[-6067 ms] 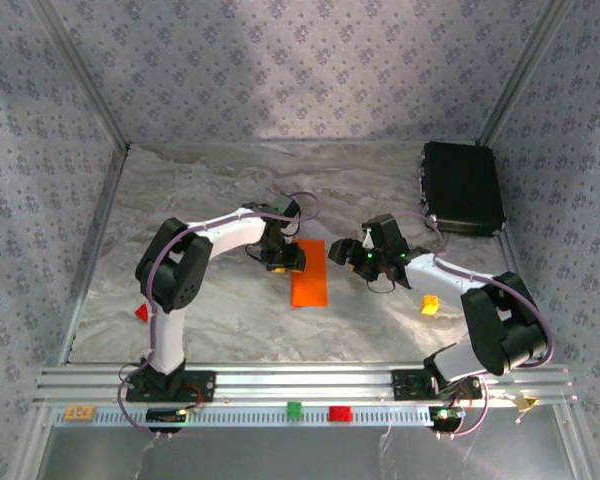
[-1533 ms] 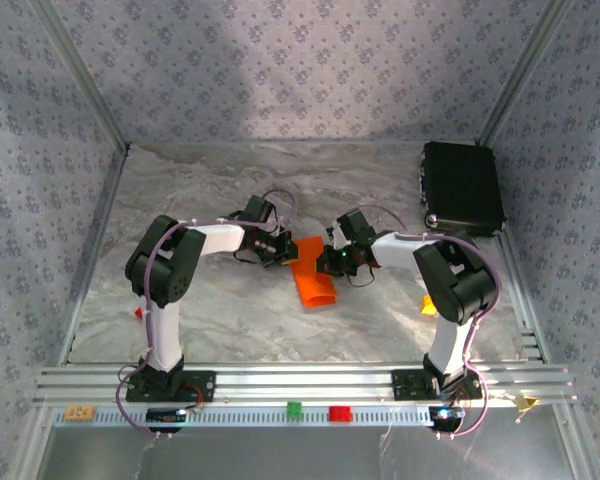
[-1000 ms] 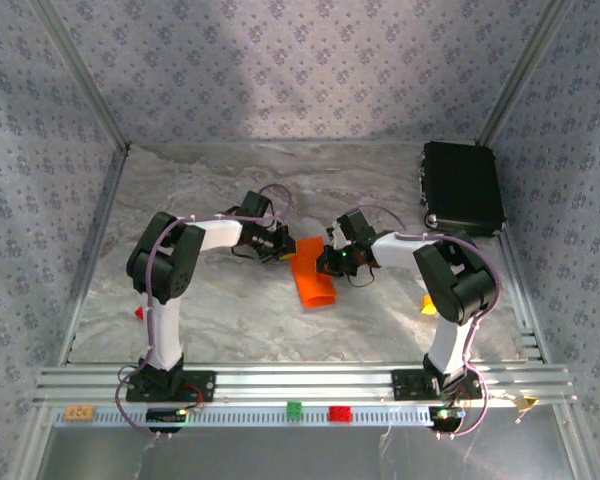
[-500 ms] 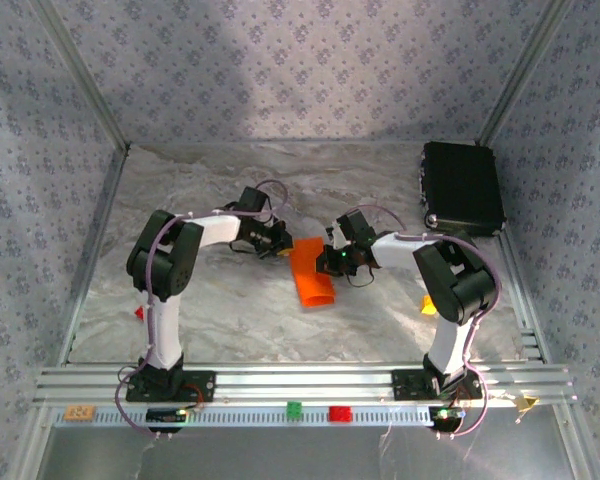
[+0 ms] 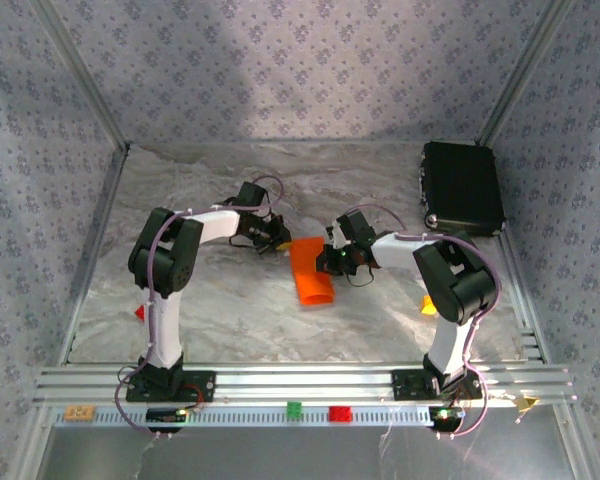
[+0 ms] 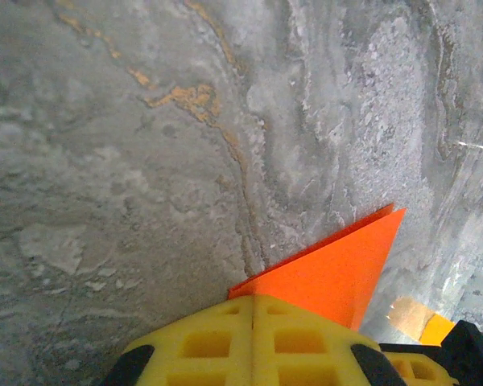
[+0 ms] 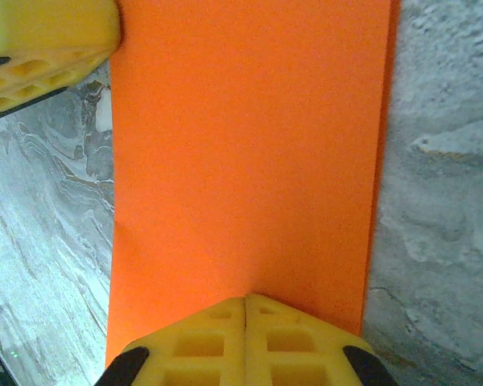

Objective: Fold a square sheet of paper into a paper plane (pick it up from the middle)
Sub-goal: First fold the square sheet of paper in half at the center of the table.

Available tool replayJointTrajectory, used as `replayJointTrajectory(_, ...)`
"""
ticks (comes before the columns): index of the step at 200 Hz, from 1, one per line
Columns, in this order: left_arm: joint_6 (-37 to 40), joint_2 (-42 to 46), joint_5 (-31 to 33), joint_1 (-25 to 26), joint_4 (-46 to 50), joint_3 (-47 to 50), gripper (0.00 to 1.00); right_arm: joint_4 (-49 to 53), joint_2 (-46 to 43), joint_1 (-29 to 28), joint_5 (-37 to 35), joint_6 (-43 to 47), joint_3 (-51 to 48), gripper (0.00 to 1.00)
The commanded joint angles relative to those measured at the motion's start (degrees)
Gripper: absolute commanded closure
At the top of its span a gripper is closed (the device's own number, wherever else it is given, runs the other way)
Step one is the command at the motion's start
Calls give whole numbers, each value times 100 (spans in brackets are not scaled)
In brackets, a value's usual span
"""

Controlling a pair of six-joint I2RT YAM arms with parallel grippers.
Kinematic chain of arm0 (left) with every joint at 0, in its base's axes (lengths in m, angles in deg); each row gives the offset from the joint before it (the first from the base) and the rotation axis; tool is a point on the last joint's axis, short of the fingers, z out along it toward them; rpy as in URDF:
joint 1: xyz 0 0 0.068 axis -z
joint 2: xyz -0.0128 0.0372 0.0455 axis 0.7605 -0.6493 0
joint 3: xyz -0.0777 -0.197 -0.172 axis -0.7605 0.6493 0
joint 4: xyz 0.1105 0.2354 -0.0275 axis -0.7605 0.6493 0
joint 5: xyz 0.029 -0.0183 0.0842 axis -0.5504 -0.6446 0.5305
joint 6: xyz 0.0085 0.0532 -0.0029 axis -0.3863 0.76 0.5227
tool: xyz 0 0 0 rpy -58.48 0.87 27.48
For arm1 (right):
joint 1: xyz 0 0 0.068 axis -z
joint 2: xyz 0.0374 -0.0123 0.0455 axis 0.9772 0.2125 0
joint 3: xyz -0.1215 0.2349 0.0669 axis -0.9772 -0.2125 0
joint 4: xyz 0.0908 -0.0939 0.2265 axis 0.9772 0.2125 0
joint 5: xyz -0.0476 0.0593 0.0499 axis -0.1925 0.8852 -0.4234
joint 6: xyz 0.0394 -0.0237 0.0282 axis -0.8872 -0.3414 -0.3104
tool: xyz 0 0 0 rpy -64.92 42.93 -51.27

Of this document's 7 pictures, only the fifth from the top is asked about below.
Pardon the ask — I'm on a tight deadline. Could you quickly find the orange paper sheet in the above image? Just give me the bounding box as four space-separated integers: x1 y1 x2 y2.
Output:
288 237 337 307

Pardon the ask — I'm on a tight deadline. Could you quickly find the black hard case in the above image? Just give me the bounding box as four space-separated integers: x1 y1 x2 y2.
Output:
417 140 507 239

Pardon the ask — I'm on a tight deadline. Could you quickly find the floral patterned backdrop cloth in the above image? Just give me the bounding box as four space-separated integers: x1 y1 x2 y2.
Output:
0 0 600 480

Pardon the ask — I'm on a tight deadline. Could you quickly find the yellow folded paper piece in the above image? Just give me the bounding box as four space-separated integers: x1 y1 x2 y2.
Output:
510 394 541 416

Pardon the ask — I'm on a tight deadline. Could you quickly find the orange flat toy brick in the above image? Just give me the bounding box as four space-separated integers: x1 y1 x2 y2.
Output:
63 404 97 422

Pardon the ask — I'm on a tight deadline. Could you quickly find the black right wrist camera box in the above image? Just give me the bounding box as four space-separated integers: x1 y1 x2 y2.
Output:
328 210 379 247

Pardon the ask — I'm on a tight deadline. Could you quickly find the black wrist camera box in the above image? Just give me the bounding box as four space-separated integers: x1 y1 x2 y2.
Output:
328 210 379 247
236 180 272 211

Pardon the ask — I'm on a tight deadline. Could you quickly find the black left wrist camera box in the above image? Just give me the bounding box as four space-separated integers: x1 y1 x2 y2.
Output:
236 180 272 211

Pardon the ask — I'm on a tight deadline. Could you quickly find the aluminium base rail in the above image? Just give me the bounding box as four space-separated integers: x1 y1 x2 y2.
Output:
33 364 579 407

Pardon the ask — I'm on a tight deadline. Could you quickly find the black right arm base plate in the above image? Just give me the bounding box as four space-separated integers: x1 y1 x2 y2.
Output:
390 368 484 401

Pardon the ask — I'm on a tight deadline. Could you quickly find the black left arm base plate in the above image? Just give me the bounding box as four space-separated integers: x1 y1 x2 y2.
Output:
124 369 217 404

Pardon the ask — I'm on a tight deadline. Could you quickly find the grey slotted cable duct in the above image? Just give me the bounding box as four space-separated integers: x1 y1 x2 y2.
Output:
52 405 434 429

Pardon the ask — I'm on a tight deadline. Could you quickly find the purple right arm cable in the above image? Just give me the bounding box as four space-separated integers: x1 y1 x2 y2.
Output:
352 202 505 441

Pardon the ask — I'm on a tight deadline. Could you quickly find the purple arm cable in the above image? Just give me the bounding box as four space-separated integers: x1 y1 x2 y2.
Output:
352 202 505 441
113 174 286 441

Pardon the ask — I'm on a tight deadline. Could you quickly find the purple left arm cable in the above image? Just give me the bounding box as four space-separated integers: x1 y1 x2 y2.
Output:
113 174 286 441

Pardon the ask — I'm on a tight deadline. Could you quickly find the aluminium frame post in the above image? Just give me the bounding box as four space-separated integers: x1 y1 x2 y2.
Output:
477 0 576 147
32 0 131 150

